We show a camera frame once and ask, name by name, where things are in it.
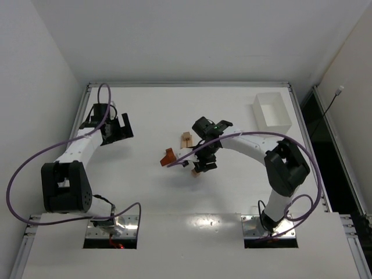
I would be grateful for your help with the white perforated box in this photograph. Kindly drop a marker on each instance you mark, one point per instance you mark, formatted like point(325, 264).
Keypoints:
point(270, 113)

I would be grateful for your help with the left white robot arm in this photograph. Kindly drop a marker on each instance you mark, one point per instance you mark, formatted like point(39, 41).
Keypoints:
point(65, 184)

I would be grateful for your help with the short light wood block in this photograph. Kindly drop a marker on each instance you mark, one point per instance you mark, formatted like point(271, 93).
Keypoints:
point(186, 135)

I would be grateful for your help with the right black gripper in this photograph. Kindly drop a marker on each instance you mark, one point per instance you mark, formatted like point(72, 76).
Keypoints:
point(205, 166)

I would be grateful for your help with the metal base plate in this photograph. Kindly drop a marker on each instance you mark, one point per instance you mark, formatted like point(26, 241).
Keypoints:
point(128, 225)
point(252, 229)

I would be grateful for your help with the long light wood block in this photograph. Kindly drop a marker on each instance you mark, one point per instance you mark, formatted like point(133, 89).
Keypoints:
point(183, 143)

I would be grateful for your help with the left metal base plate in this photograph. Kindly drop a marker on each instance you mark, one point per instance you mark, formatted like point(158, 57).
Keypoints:
point(128, 225)

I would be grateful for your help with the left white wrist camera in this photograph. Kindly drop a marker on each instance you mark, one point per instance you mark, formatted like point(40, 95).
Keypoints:
point(112, 104)

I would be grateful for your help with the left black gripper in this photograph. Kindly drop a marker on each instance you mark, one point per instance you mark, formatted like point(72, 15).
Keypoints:
point(118, 129)

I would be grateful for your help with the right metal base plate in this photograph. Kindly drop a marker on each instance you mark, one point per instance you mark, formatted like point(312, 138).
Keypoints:
point(252, 229)

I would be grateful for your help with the small light wood cube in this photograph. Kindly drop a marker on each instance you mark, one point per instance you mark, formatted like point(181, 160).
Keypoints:
point(194, 173)

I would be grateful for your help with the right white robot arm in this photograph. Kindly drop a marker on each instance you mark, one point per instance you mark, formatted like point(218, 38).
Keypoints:
point(286, 168)

